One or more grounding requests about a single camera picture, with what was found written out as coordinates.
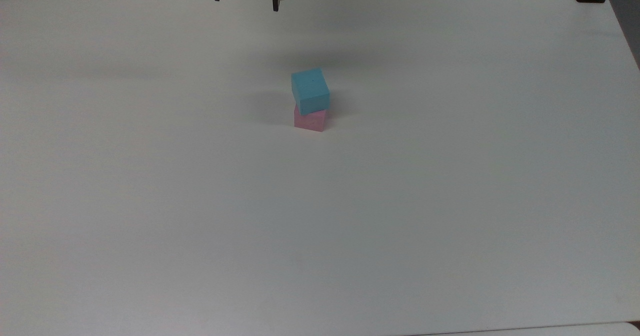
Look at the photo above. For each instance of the blue foam cube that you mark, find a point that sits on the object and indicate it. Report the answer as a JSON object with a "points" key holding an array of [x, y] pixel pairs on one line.
{"points": [[311, 91]]}

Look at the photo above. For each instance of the pink foam cube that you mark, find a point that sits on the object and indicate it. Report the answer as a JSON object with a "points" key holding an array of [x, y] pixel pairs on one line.
{"points": [[310, 120]]}

